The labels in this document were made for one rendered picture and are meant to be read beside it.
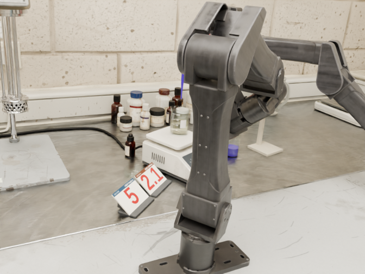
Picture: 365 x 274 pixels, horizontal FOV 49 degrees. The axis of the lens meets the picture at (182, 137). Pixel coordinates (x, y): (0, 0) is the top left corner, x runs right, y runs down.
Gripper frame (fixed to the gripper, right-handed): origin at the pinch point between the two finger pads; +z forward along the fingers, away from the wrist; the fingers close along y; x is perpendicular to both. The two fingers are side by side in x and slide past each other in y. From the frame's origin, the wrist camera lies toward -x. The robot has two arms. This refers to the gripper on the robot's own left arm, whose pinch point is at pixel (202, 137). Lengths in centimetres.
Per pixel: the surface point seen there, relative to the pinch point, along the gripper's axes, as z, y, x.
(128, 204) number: 10.8, 20.0, 6.2
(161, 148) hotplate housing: 13.4, 0.8, -3.0
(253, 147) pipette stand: 10.4, -32.6, 7.9
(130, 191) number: 11.8, 17.3, 3.6
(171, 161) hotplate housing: 12.0, 1.2, 1.3
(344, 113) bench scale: 1, -87, 13
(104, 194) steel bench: 18.7, 19.3, 1.4
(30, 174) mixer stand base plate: 32.0, 26.8, -11.3
